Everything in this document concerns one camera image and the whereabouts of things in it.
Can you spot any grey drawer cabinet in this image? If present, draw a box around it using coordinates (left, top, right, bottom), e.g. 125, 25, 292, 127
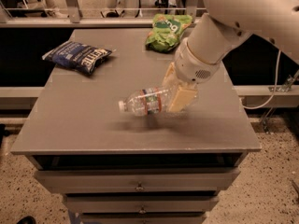
12, 29, 260, 224

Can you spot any cabinet drawer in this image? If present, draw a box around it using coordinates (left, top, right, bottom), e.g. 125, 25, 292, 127
80, 213, 206, 224
64, 195, 219, 214
35, 168, 240, 194

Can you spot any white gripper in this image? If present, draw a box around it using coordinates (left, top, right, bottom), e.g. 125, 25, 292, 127
162, 38, 220, 113

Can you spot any metal railing frame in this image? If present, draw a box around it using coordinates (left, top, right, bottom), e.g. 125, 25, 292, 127
1, 0, 206, 27

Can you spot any green chip bag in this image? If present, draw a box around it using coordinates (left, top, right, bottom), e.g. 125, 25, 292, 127
145, 14, 192, 52

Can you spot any white cable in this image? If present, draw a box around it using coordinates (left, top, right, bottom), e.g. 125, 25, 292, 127
242, 49, 283, 111

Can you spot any blue chip bag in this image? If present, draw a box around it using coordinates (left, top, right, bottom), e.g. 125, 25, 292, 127
42, 41, 112, 76

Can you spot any top cabinet drawer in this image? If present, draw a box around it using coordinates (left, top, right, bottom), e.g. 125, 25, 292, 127
35, 168, 240, 194

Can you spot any clear plastic water bottle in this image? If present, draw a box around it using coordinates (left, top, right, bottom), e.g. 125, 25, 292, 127
119, 87, 172, 117

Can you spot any bottom cabinet drawer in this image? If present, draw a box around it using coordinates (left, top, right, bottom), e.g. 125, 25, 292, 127
80, 213, 206, 224

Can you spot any middle cabinet drawer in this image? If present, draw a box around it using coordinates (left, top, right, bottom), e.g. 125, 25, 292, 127
64, 195, 219, 214

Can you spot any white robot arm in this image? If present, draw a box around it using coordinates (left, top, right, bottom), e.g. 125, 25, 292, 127
163, 0, 299, 112

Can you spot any black shoe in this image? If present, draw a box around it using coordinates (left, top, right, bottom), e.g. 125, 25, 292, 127
17, 216, 36, 224

